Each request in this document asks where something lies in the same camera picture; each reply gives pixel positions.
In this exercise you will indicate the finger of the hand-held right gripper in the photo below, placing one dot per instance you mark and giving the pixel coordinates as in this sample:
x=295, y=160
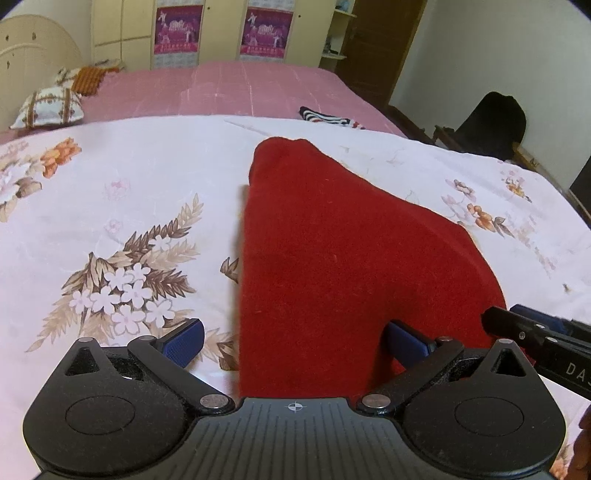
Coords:
x=508, y=325
x=540, y=316

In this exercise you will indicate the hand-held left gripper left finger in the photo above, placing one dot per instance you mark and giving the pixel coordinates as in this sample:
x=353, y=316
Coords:
x=184, y=344

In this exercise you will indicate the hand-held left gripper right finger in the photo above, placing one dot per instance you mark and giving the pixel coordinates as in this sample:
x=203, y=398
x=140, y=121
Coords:
x=408, y=346

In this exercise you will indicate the red knit sweater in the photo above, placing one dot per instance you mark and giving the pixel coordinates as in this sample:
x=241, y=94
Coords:
x=332, y=258

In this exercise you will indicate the person's right forearm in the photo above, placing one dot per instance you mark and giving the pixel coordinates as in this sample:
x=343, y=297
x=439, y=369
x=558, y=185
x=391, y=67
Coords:
x=581, y=447

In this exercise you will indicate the pale floral blanket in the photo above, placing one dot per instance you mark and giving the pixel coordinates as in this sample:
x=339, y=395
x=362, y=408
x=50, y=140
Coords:
x=138, y=175

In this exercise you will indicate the chair with dark cloth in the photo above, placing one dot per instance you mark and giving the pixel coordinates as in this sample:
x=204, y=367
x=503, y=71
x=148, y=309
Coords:
x=489, y=122

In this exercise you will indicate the striped cloth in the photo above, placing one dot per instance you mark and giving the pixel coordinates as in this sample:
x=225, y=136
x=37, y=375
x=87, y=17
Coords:
x=323, y=116

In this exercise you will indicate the pink bed sheet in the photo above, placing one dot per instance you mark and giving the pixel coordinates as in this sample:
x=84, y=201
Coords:
x=231, y=87

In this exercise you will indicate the white brown checked pillow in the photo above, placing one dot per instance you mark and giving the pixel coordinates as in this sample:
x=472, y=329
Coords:
x=46, y=107

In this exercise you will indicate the orange brown pillow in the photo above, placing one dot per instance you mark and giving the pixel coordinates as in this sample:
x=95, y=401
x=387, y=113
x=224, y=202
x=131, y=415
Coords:
x=94, y=79

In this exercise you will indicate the brown wooden door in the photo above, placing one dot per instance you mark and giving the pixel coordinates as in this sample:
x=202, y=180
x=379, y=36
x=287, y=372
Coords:
x=378, y=46

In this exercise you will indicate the cream wardrobe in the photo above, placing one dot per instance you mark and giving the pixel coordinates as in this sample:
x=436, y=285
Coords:
x=221, y=27

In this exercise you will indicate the cream corner shelf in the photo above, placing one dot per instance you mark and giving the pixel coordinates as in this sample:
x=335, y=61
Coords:
x=339, y=34

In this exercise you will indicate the cream wooden headboard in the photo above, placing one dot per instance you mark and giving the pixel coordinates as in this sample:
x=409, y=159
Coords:
x=27, y=50

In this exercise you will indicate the purple wall poster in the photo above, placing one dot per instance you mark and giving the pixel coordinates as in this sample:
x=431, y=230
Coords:
x=178, y=30
x=267, y=32

